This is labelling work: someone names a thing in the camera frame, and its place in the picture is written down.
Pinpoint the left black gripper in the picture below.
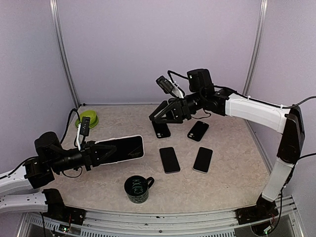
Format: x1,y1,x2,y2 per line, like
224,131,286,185
49,140,116,172

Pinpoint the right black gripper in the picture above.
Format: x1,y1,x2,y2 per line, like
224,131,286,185
149,89,204,123

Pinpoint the large black phone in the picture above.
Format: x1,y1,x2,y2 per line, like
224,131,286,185
102,135,145,164

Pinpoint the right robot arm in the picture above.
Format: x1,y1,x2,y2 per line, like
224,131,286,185
87,88,305,219

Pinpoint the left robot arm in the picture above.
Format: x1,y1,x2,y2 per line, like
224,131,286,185
0,131,117,220

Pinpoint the black phone case middle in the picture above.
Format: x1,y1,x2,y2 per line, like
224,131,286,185
152,121,171,139

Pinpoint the black phone case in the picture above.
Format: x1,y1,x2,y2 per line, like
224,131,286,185
152,121,171,139
187,121,209,142

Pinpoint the black phone case right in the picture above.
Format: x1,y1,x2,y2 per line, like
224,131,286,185
187,121,209,142

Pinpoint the purple edged black phone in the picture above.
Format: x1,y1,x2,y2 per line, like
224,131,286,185
159,147,181,174

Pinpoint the silver edged black phone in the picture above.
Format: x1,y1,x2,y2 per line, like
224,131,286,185
193,147,213,173

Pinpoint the green plastic bowl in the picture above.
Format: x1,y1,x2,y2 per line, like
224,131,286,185
80,110,97,124

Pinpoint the green plastic plate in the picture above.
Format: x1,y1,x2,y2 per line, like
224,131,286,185
75,116,99,129

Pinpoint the black mug green print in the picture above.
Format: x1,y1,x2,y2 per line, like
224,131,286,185
124,175,155,204

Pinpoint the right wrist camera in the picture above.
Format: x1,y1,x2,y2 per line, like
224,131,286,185
156,76,185,99

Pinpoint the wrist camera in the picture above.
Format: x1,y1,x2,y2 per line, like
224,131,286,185
156,76,185,99
76,117,90,151

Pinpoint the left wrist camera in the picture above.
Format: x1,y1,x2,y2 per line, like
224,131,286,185
76,117,90,151

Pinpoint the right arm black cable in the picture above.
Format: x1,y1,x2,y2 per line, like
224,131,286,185
167,70,316,233

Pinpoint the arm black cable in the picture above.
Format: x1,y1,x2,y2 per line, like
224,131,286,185
0,108,82,237
167,70,316,233

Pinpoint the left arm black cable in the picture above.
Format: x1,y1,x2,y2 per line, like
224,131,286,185
0,108,82,237

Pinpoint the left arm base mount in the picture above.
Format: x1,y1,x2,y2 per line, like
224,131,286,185
42,189,86,226

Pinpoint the front aluminium rail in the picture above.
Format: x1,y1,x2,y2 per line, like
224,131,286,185
17,196,306,237

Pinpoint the left aluminium frame post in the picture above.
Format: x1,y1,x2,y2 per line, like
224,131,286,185
49,0,80,109

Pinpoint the aluminium frame post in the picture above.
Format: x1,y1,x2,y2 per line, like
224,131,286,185
49,0,80,109
241,0,269,97

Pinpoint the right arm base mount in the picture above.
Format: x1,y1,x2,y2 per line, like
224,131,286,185
236,202,279,225

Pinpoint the right aluminium frame post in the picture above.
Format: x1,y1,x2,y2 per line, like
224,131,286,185
241,0,269,97

